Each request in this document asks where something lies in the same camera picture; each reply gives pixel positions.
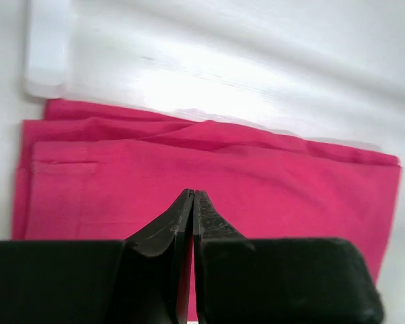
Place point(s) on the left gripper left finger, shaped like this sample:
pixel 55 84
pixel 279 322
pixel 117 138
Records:
pixel 142 279

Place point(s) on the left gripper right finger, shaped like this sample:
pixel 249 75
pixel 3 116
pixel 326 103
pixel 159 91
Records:
pixel 286 280

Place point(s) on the pink trousers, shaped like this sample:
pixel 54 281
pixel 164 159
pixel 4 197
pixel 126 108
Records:
pixel 99 172

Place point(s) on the white clothes rack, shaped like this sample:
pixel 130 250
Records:
pixel 49 31

